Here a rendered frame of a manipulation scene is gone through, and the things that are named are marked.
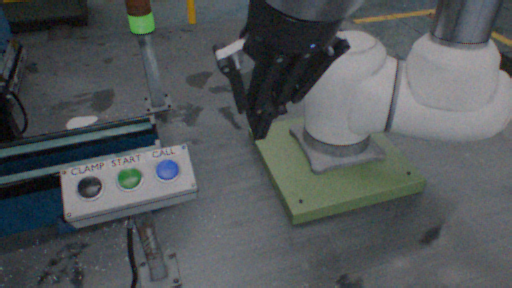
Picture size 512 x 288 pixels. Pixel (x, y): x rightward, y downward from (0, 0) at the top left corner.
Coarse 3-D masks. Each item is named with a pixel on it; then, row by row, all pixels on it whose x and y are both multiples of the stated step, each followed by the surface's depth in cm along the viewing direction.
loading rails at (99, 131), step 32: (96, 128) 82; (128, 128) 83; (0, 160) 76; (32, 160) 79; (64, 160) 81; (96, 160) 75; (0, 192) 69; (32, 192) 71; (0, 224) 73; (32, 224) 76; (64, 224) 75
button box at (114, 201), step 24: (72, 168) 50; (96, 168) 50; (120, 168) 51; (144, 168) 51; (192, 168) 53; (72, 192) 49; (120, 192) 50; (144, 192) 50; (168, 192) 51; (192, 192) 52; (72, 216) 48; (96, 216) 49; (120, 216) 52
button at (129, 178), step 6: (126, 168) 50; (132, 168) 51; (120, 174) 50; (126, 174) 50; (132, 174) 50; (138, 174) 50; (120, 180) 50; (126, 180) 50; (132, 180) 50; (138, 180) 50; (120, 186) 50; (126, 186) 49; (132, 186) 50
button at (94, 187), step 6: (84, 180) 49; (90, 180) 49; (96, 180) 49; (78, 186) 49; (84, 186) 49; (90, 186) 49; (96, 186) 49; (78, 192) 48; (84, 192) 48; (90, 192) 48; (96, 192) 49
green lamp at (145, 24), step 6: (132, 18) 92; (138, 18) 92; (144, 18) 92; (150, 18) 93; (132, 24) 93; (138, 24) 93; (144, 24) 93; (150, 24) 94; (132, 30) 94; (138, 30) 94; (144, 30) 94; (150, 30) 95
